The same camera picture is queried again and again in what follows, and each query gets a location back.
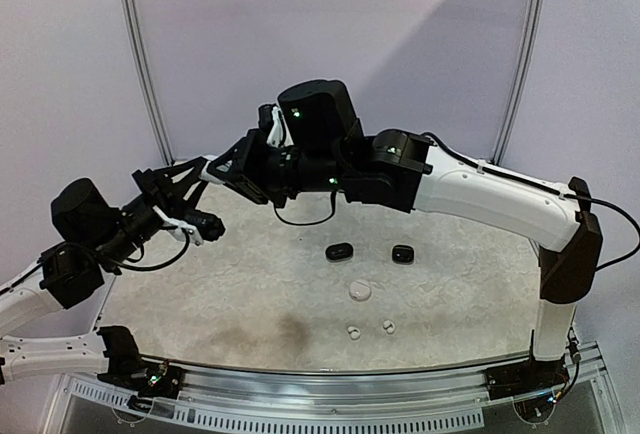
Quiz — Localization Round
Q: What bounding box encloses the white oval earbud case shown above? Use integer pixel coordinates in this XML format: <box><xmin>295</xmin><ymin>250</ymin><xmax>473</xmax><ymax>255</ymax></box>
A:
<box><xmin>199</xmin><ymin>159</ymin><xmax>221</xmax><ymax>184</ymax></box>

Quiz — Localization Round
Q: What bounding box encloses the black oval earbud case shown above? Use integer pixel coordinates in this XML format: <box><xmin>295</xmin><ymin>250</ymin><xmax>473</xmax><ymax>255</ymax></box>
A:
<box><xmin>325</xmin><ymin>242</ymin><xmax>354</xmax><ymax>262</ymax></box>

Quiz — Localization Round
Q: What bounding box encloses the right aluminium frame post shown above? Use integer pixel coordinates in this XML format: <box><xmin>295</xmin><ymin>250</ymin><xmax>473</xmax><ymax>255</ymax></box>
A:
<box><xmin>491</xmin><ymin>0</ymin><xmax>544</xmax><ymax>165</ymax></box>

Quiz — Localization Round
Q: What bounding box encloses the camera cable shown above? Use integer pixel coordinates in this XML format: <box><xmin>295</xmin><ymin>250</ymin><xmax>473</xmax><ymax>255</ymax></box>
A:
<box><xmin>272</xmin><ymin>131</ymin><xmax>640</xmax><ymax>273</ymax></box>
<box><xmin>0</xmin><ymin>233</ymin><xmax>194</xmax><ymax>300</ymax></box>

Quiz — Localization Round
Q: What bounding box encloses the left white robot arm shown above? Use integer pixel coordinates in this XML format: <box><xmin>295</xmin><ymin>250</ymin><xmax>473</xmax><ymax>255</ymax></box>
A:
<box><xmin>1</xmin><ymin>157</ymin><xmax>223</xmax><ymax>395</ymax></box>

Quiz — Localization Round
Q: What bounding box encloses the white earbud lower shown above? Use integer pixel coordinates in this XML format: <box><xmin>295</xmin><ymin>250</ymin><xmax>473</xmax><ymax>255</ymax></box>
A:
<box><xmin>347</xmin><ymin>326</ymin><xmax>361</xmax><ymax>340</ymax></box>

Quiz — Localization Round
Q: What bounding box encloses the pink round earbud case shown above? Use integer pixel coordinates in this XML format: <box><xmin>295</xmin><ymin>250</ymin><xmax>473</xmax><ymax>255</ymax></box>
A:
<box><xmin>348</xmin><ymin>279</ymin><xmax>372</xmax><ymax>302</ymax></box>

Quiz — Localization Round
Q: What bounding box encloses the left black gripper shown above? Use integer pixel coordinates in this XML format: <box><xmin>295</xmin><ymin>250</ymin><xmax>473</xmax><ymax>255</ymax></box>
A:
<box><xmin>94</xmin><ymin>162</ymin><xmax>211</xmax><ymax>269</ymax></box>

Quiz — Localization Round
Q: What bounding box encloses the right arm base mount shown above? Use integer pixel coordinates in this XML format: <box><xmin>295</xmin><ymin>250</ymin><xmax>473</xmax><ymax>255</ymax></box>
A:
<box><xmin>484</xmin><ymin>329</ymin><xmax>581</xmax><ymax>403</ymax></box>

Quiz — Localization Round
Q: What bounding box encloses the aluminium frame post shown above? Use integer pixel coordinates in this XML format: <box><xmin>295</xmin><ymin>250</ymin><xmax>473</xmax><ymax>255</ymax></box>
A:
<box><xmin>491</xmin><ymin>0</ymin><xmax>544</xmax><ymax>165</ymax></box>
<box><xmin>121</xmin><ymin>0</ymin><xmax>175</xmax><ymax>165</ymax></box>

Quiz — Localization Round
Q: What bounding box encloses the left camera cable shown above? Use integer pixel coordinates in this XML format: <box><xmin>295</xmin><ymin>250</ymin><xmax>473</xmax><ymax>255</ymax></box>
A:
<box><xmin>0</xmin><ymin>233</ymin><xmax>194</xmax><ymax>300</ymax></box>

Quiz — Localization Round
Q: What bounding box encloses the aluminium front rail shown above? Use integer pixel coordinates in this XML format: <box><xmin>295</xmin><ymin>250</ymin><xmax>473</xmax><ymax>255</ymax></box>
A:
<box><xmin>44</xmin><ymin>343</ymin><xmax>627</xmax><ymax>433</ymax></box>

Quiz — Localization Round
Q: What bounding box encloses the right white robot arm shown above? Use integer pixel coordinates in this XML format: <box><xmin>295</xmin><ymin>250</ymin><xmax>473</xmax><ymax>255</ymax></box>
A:
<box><xmin>201</xmin><ymin>79</ymin><xmax>603</xmax><ymax>390</ymax></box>

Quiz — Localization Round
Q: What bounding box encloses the right camera cable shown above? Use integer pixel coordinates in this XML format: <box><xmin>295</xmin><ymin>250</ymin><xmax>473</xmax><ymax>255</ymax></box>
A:
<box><xmin>272</xmin><ymin>131</ymin><xmax>640</xmax><ymax>273</ymax></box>

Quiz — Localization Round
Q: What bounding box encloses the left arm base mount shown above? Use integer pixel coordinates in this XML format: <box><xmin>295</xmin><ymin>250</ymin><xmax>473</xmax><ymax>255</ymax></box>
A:
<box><xmin>96</xmin><ymin>326</ymin><xmax>184</xmax><ymax>399</ymax></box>

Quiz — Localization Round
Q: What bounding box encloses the left aluminium frame post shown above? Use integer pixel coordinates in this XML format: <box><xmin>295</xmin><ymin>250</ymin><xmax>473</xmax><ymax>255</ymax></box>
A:
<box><xmin>121</xmin><ymin>0</ymin><xmax>175</xmax><ymax>165</ymax></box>

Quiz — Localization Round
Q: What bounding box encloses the white stem earbud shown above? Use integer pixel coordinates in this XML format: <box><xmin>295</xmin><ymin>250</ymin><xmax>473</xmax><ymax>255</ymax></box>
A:
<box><xmin>382</xmin><ymin>320</ymin><xmax>395</xmax><ymax>334</ymax></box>

